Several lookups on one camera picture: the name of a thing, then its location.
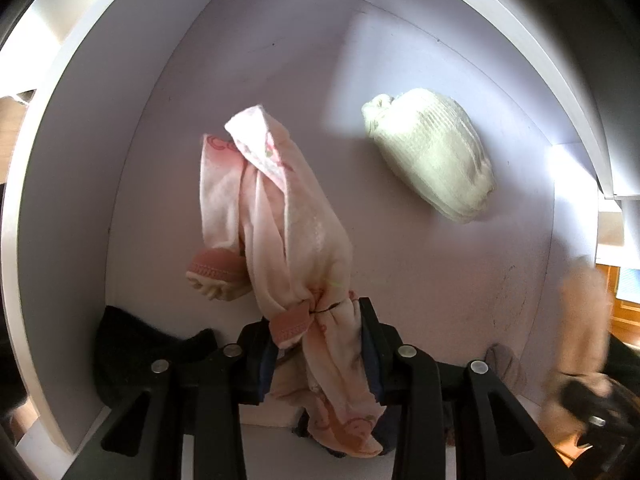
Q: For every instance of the cream rolled sock bundle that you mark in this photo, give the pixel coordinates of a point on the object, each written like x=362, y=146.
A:
x=430, y=155

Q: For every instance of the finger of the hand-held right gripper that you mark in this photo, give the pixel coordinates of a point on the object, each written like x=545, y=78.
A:
x=577, y=395

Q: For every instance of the white drawer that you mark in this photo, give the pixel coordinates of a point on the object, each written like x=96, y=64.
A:
x=250, y=60

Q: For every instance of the pink patterned sock pair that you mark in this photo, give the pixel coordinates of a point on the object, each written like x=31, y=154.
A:
x=295, y=240

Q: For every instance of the peach underwear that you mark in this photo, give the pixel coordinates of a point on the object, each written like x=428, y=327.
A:
x=585, y=320

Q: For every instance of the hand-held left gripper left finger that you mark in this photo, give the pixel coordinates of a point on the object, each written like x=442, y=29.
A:
x=265, y=362

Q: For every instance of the wooden furniture piece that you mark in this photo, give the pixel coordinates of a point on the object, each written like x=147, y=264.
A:
x=625, y=315

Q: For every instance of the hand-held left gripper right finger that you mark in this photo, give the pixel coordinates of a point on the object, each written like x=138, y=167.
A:
x=372, y=360

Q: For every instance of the black sock bundle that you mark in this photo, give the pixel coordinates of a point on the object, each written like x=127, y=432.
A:
x=140, y=355

